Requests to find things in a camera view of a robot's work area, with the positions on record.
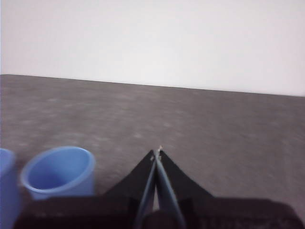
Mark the blue ribbed plastic cup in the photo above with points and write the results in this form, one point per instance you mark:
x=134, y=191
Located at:
x=81, y=181
x=7, y=186

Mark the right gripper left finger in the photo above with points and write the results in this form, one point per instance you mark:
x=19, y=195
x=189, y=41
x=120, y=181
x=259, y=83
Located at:
x=138, y=181

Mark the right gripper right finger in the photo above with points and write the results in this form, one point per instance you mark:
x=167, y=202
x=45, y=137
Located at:
x=176, y=183

